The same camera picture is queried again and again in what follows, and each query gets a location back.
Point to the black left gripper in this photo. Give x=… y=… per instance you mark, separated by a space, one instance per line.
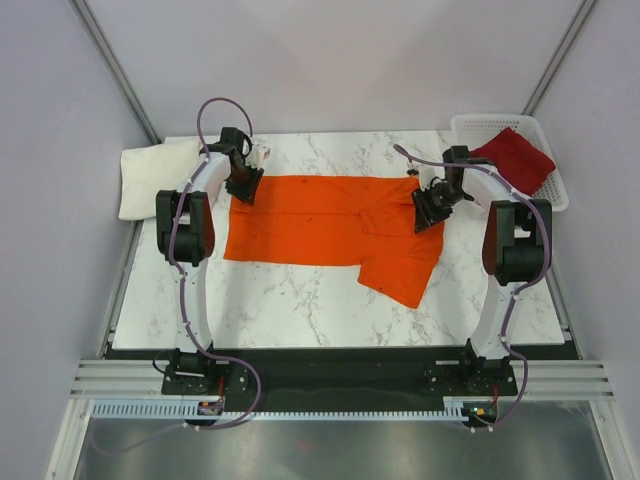
x=250 y=191

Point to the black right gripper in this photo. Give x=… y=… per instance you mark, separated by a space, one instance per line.
x=424 y=214

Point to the orange t shirt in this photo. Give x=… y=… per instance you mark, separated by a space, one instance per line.
x=340 y=221

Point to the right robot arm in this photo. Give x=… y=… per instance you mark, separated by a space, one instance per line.
x=517 y=244

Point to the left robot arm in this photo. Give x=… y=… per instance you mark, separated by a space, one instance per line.
x=185 y=231

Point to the white plastic basket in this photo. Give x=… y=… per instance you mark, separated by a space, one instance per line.
x=475 y=130

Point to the dark red t shirt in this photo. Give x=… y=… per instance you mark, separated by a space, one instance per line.
x=525 y=167

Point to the cream folded t shirt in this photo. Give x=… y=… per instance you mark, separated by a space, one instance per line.
x=146 y=171

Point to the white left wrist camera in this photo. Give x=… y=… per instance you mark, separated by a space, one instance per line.
x=258 y=155

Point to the left aluminium corner post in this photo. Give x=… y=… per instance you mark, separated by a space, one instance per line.
x=99 y=39

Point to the aluminium corner post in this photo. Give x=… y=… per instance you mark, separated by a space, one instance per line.
x=560 y=54
x=99 y=39

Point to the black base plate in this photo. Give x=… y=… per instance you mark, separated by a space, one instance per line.
x=173 y=361

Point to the white slotted cable duct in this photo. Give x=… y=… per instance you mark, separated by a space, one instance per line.
x=201 y=410

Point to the right aluminium corner post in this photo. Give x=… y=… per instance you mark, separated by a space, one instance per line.
x=560 y=54

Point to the aluminium frame rail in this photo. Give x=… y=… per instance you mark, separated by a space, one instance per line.
x=537 y=380

